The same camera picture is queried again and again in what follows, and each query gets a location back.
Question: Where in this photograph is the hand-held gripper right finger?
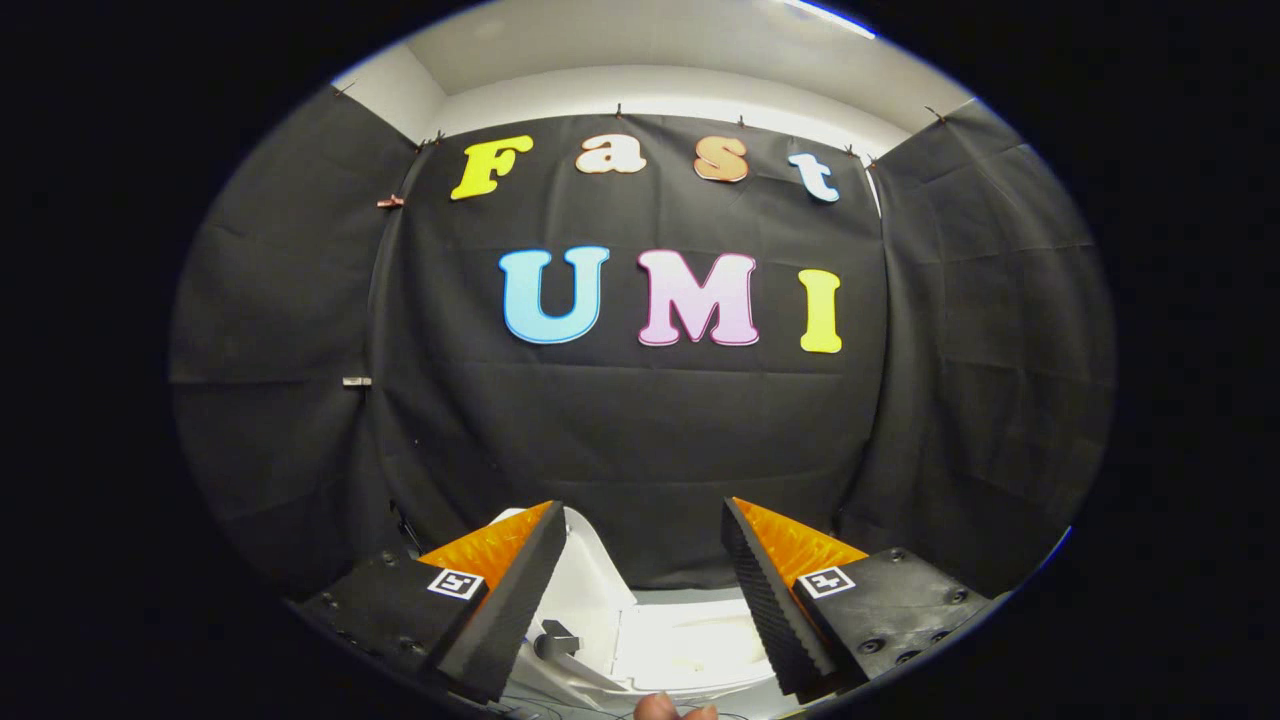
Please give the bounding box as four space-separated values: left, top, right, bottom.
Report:
720 496 993 699

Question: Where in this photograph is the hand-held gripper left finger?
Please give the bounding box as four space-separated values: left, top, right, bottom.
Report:
298 500 568 704

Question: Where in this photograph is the grey toilet hinge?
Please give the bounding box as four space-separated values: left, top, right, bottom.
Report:
535 620 583 661

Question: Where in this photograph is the white toilet seat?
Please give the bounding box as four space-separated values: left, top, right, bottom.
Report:
610 598 781 693

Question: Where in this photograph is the black backdrop cloth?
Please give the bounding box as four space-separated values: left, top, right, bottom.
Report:
170 85 1116 601

